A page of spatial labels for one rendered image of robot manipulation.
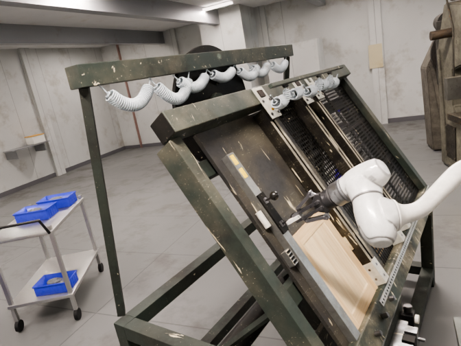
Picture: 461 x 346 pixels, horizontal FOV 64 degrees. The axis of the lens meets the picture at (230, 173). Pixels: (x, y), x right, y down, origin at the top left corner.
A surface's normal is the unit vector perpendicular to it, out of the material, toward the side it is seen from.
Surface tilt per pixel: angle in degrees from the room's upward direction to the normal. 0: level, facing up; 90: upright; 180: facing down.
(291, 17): 90
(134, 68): 90
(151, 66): 90
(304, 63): 90
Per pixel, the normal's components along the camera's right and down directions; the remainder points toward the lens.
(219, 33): -0.39, 0.30
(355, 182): -0.78, -0.26
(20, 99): 0.91, -0.05
